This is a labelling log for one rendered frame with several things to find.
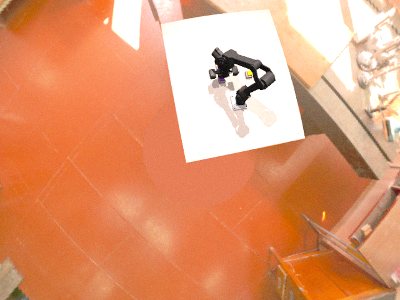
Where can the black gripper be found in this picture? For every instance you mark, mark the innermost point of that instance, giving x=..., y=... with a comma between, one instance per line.
x=221, y=73

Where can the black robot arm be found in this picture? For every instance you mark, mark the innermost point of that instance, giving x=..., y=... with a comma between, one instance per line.
x=226, y=61

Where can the yellow button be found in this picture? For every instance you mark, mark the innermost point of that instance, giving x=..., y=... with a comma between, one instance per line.
x=248, y=74

